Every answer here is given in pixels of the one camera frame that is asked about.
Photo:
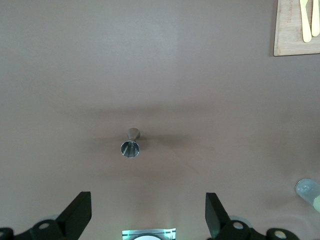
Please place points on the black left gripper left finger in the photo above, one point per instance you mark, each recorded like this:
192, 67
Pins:
75, 215

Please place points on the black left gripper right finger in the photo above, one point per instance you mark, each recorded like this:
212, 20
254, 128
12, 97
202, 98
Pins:
215, 215

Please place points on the steel measuring jigger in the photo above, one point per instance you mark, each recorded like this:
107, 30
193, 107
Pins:
130, 148

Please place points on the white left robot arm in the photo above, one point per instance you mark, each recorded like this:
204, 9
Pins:
147, 238

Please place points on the green sleeved glass bottle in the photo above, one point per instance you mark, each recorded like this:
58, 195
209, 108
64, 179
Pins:
308, 191

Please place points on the brown table cover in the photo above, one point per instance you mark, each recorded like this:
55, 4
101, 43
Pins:
175, 75

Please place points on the wooden cutting board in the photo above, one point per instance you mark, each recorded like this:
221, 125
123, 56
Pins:
285, 37

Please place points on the yellow plastic knife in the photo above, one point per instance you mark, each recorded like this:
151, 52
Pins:
306, 25

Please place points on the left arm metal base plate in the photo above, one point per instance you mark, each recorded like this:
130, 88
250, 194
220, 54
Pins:
127, 233

